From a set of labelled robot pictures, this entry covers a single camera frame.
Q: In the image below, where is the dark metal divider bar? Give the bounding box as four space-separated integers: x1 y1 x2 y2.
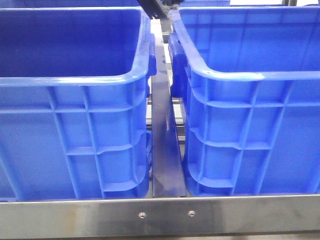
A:
151 33 187 198

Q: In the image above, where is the rear right blue bin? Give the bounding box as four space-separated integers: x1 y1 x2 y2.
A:
180 0 231 7

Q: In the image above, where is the left blue plastic bin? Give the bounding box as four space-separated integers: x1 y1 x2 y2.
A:
0 7 157 202

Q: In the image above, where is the blue plastic bin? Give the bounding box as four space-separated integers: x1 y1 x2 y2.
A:
169 6 320 196
0 7 157 202

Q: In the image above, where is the rear left blue bin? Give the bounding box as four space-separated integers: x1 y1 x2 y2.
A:
0 0 140 8

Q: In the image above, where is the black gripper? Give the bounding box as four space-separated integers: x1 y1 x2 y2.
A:
137 0 183 19

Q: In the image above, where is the right blue plastic bin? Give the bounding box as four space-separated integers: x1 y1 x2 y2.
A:
169 6 320 196

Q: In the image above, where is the steel front rail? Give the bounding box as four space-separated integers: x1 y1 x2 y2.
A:
0 194 320 239

